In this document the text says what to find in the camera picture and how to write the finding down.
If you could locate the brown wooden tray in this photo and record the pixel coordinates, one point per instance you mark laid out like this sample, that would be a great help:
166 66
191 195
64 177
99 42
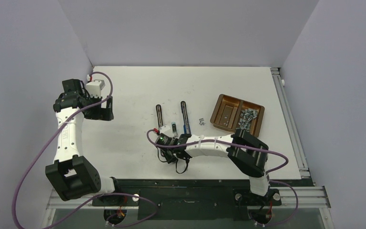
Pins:
226 113

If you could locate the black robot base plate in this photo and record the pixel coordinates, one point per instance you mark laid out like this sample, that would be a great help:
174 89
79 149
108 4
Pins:
185 199

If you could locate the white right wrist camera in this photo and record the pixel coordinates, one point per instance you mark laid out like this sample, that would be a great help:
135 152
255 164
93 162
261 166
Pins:
166 129

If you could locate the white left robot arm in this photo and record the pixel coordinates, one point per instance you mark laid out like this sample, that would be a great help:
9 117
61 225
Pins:
71 174

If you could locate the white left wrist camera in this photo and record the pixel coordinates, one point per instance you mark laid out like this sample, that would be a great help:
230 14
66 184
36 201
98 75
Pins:
94 88

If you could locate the pile of staple strips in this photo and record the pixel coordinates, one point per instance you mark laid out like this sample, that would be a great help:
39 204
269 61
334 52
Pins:
247 117

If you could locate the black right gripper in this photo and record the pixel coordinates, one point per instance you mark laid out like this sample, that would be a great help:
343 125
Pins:
170 158

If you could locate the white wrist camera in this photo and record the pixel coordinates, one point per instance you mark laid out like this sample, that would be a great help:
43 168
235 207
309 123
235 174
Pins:
94 88
166 129

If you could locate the grey staple strip cluster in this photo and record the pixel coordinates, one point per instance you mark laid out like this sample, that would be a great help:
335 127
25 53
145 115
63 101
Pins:
201 121

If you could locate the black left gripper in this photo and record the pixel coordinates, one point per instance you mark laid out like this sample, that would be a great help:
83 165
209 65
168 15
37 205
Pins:
102 113

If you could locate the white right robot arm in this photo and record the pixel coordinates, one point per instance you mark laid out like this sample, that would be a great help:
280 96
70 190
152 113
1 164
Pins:
246 151

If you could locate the black stapler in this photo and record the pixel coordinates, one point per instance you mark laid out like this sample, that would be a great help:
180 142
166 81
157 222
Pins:
159 114

